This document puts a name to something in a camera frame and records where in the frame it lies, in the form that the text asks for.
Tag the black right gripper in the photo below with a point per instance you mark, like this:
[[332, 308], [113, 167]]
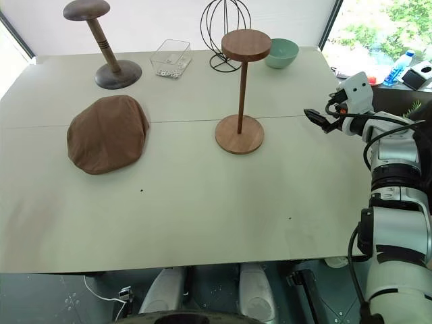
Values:
[[334, 125]]

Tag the brown cap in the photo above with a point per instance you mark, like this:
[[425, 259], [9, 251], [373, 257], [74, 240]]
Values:
[[108, 135]]

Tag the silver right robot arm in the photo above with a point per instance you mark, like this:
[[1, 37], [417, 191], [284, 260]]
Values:
[[398, 216]]

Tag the brown wooden disc hat stand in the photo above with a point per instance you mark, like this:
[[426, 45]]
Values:
[[240, 136]]

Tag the dark mushroom-shaped wooden hat stand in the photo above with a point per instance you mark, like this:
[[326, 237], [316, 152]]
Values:
[[116, 76]]

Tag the small red object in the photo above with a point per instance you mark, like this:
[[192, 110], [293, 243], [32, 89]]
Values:
[[372, 80]]

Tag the pale green bowl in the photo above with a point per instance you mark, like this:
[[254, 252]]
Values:
[[280, 59]]

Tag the blue-labelled plastic water bottle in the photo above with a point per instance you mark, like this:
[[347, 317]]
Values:
[[398, 69]]

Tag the green plant sprig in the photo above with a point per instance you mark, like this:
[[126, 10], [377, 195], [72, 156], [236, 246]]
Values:
[[414, 107]]

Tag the black and white box device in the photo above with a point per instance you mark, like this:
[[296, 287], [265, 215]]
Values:
[[416, 76]]

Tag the small white rings pile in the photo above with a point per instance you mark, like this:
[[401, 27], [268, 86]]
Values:
[[170, 71]]

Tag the clear plastic box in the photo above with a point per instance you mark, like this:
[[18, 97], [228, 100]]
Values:
[[162, 55]]

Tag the silver right robot leg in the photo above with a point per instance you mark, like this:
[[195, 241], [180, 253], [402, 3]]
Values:
[[256, 290]]

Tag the silver robot leg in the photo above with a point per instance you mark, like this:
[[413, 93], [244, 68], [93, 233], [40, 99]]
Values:
[[162, 290], [256, 290]]

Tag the silver left robot leg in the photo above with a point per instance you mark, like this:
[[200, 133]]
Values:
[[162, 290]]

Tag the dark rounded robot torso shape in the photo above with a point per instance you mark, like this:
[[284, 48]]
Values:
[[189, 319]]

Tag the small black and silver plug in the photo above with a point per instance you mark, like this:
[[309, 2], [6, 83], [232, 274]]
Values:
[[125, 293]]

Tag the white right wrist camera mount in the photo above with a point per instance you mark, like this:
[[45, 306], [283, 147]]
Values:
[[357, 92]]

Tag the black window frame post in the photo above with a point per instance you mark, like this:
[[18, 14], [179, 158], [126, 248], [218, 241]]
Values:
[[329, 23]]

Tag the black table leg bracket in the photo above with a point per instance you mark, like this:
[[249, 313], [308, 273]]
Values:
[[305, 290]]

